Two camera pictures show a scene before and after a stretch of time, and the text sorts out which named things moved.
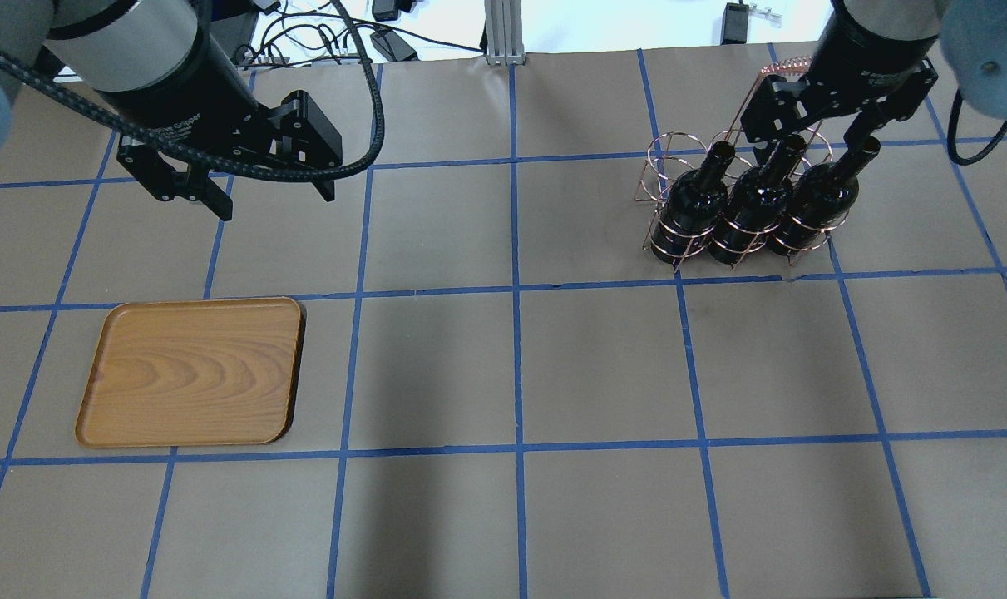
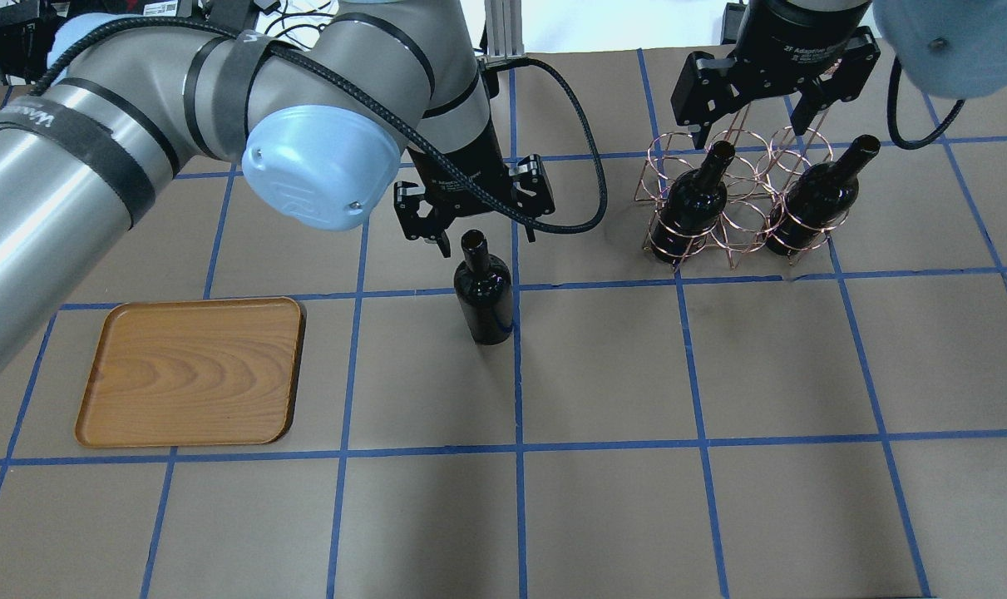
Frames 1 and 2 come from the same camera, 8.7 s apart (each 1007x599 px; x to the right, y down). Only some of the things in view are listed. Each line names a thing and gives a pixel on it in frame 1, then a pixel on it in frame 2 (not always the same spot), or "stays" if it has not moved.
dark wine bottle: [688, 224] stays
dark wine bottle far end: [821, 199] stays
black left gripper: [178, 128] -> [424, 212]
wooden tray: [193, 373] stays
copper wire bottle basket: [767, 185] stays
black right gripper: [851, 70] -> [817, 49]
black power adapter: [735, 23] stays
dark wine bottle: [761, 198] -> [483, 286]
